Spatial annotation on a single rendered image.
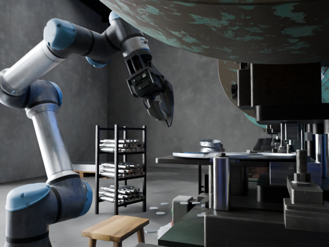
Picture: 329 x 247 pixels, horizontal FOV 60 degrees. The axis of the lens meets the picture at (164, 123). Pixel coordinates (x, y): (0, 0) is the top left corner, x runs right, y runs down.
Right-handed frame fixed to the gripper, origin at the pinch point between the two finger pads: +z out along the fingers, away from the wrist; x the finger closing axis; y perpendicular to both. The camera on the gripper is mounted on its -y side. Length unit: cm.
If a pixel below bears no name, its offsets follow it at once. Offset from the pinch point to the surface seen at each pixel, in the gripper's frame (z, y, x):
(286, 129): 14.2, 3.3, 25.8
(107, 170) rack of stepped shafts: -31, -176, -160
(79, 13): -486, -466, -309
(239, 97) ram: 4.3, 6.9, 20.4
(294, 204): 25.3, 24.6, 23.2
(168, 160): 10.5, 10.5, 0.9
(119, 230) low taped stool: 24, -58, -75
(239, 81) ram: 1.1, 6.9, 22.0
